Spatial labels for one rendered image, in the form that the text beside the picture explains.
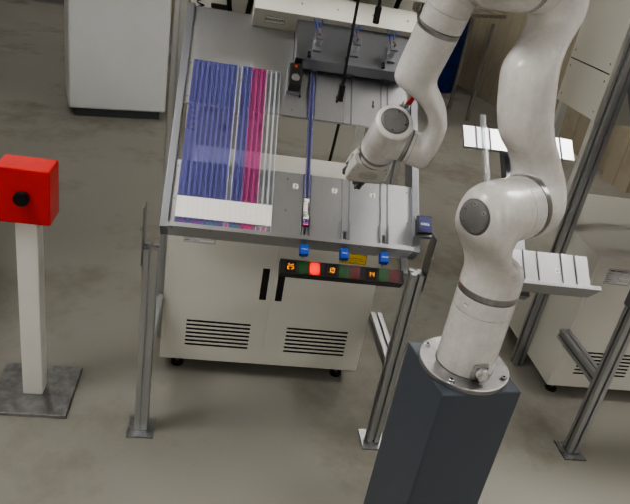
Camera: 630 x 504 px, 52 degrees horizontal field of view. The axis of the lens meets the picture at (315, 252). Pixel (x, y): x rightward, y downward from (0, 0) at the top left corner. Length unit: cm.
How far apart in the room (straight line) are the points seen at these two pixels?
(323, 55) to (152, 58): 299
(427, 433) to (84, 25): 389
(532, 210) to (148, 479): 132
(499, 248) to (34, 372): 153
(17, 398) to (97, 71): 299
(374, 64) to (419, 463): 113
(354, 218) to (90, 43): 327
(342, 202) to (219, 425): 84
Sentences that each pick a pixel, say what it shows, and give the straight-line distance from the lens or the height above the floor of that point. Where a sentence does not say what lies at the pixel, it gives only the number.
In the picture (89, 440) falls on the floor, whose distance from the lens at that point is 213.
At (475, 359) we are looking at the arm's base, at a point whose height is 76.
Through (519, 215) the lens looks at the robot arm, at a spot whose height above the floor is 109.
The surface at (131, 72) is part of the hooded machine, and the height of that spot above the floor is 34.
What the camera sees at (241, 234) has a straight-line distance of 172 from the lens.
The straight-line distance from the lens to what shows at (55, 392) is 228.
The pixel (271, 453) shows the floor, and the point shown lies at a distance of 211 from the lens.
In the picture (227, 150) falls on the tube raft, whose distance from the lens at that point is 181.
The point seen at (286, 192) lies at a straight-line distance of 179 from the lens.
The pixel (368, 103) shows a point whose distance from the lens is 198.
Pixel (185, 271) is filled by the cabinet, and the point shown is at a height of 41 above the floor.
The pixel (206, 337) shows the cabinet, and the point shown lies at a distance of 227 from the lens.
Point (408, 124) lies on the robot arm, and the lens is 142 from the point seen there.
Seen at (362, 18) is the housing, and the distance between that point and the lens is 205.
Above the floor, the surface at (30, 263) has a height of 49.
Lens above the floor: 147
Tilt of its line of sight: 27 degrees down
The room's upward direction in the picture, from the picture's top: 11 degrees clockwise
